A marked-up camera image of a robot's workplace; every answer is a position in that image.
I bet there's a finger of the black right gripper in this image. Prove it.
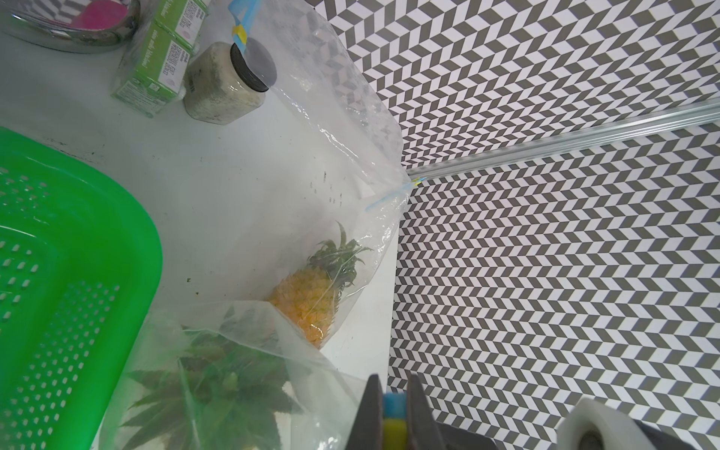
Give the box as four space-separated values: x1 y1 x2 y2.
438 424 498 450

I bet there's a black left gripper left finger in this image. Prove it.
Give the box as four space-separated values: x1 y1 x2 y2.
345 374 384 450

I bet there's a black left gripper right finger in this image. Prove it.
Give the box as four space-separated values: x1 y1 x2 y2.
406 373 446 450

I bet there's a clear zip-top bag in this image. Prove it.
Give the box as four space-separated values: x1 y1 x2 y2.
228 1 413 346
99 301 366 449

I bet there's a green plastic basket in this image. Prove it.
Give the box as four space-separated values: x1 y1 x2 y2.
1 129 162 449

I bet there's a clear jar with grey lid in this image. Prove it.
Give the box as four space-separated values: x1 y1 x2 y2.
183 39 278 126

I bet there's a green juice carton pack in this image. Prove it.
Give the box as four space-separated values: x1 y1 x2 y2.
112 0 209 118

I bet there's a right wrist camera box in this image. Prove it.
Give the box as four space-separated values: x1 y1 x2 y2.
556 399 695 450

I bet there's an aluminium corner post right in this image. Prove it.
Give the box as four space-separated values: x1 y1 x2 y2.
408 99 719 179

